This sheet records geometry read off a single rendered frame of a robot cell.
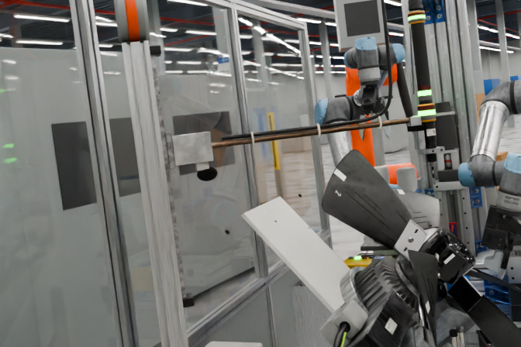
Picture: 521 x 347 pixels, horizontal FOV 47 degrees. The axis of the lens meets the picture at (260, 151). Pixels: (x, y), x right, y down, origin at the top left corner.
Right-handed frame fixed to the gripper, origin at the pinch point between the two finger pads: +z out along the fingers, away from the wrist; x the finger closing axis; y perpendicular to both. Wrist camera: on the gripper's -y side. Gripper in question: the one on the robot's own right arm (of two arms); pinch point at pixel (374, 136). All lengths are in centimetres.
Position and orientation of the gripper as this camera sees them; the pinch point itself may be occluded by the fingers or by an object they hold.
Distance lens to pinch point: 216.7
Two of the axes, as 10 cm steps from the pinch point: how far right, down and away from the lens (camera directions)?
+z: 1.2, 9.9, 0.5
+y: 3.8, -0.9, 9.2
